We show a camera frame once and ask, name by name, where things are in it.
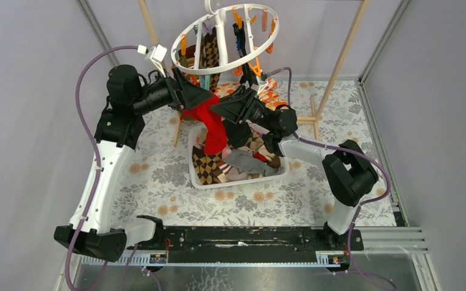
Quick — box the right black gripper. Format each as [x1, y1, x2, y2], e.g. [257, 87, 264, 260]
[206, 85, 274, 133]

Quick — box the grey sock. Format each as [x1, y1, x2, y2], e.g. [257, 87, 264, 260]
[224, 149, 280, 176]

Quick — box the white round clip hanger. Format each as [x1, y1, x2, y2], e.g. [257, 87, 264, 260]
[169, 1, 280, 77]

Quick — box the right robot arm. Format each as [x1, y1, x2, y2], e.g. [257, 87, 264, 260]
[210, 89, 379, 250]

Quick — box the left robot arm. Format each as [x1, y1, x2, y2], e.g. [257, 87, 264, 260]
[53, 65, 212, 262]

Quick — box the hanging black lettered sock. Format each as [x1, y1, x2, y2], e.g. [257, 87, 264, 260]
[232, 23, 257, 86]

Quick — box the orange patterned cloth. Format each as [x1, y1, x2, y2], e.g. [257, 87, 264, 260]
[215, 78, 288, 110]

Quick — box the white laundry basket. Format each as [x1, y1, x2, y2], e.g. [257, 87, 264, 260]
[187, 124, 291, 190]

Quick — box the hanging brown argyle sock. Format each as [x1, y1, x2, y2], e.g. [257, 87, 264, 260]
[200, 27, 220, 93]

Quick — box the brown argyle sock in basket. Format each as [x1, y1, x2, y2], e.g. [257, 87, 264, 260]
[192, 136, 228, 185]

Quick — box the floral table cloth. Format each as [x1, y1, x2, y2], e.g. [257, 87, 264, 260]
[111, 80, 396, 227]

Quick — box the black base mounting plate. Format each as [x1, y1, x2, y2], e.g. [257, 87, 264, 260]
[138, 226, 364, 264]

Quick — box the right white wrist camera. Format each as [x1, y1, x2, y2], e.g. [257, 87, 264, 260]
[251, 81, 271, 95]

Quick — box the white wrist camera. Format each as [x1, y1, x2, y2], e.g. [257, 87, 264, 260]
[137, 44, 167, 78]
[251, 81, 271, 95]

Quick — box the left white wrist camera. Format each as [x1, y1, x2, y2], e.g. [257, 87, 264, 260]
[137, 44, 167, 78]

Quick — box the wooden drying rack frame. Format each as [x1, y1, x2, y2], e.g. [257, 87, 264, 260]
[139, 1, 370, 128]

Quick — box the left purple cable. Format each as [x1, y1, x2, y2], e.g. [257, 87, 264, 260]
[64, 45, 149, 291]

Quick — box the purple cable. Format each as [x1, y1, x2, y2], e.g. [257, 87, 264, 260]
[265, 66, 399, 291]
[64, 45, 149, 291]

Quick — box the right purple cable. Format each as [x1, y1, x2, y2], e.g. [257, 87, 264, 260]
[265, 66, 399, 291]

